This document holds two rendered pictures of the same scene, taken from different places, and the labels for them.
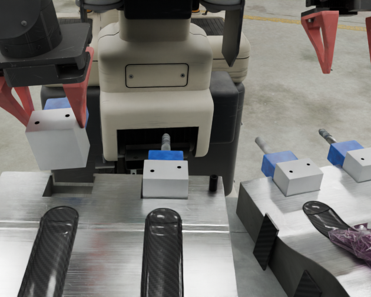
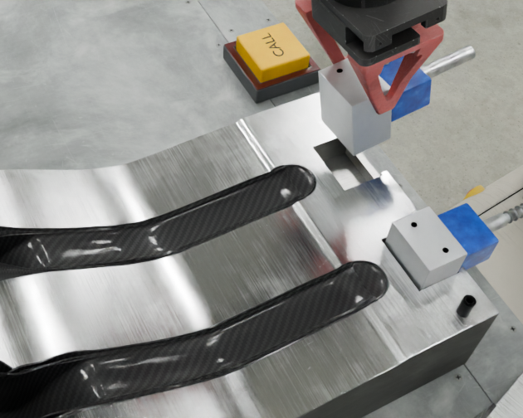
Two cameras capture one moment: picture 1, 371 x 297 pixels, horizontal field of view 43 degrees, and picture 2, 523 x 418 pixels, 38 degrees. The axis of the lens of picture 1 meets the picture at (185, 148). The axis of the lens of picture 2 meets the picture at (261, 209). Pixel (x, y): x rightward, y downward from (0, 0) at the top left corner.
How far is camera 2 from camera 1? 0.29 m
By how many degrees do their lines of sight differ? 46
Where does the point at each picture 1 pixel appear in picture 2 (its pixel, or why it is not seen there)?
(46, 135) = (331, 91)
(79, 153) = (351, 137)
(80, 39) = (403, 17)
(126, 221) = (333, 245)
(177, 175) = (427, 255)
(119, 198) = (364, 218)
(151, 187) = (394, 239)
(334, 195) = not seen: outside the picture
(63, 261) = (243, 220)
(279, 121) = not seen: outside the picture
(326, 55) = not seen: outside the picture
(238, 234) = (481, 396)
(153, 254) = (310, 298)
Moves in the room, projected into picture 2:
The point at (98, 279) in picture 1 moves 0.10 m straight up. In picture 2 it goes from (240, 263) to (246, 183)
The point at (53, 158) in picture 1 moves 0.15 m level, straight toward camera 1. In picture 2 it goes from (332, 119) to (191, 220)
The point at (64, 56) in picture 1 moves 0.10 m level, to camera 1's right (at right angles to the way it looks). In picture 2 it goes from (356, 26) to (441, 133)
